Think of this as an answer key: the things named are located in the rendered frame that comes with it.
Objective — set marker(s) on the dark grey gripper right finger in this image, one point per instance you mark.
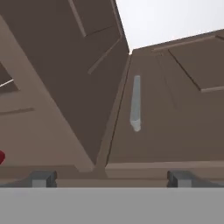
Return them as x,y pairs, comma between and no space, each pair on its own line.
179,178

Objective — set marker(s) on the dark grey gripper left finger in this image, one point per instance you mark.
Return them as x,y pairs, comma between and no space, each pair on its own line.
43,178

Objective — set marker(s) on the brown open cabinet door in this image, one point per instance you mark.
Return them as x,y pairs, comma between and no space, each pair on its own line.
73,73

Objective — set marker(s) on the red round food item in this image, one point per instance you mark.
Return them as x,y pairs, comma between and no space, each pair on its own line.
1,157

